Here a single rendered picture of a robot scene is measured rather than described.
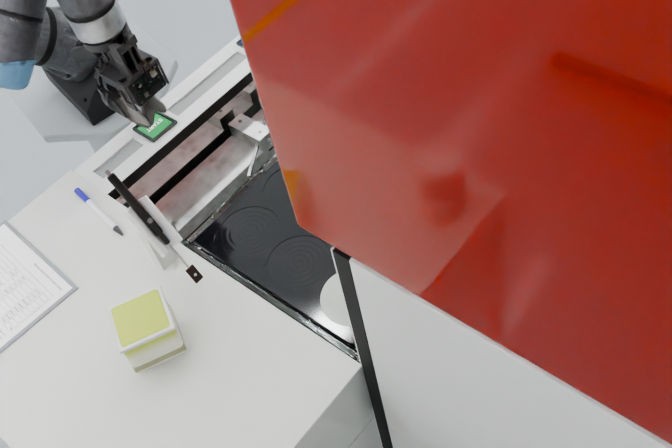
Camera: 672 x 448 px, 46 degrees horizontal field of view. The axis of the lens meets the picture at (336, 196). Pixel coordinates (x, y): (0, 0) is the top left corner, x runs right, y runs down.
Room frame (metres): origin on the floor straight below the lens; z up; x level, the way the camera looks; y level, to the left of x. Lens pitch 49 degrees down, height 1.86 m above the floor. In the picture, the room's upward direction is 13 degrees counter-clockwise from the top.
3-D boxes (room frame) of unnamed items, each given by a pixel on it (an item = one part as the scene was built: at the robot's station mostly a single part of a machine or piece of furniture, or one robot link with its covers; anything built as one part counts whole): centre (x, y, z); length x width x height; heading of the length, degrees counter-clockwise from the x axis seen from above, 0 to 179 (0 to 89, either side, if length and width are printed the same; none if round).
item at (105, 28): (0.99, 0.27, 1.22); 0.08 x 0.08 x 0.05
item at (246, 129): (1.03, 0.12, 0.89); 0.08 x 0.03 x 0.03; 40
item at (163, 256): (0.72, 0.25, 1.03); 0.06 x 0.04 x 0.13; 40
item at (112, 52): (0.98, 0.27, 1.14); 0.09 x 0.08 x 0.12; 40
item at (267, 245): (0.79, -0.01, 0.90); 0.34 x 0.34 x 0.01; 40
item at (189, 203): (0.98, 0.18, 0.87); 0.36 x 0.08 x 0.03; 130
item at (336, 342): (0.68, 0.13, 0.90); 0.37 x 0.01 x 0.01; 40
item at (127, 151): (1.11, 0.18, 0.89); 0.55 x 0.09 x 0.14; 130
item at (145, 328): (0.59, 0.28, 1.00); 0.07 x 0.07 x 0.07; 14
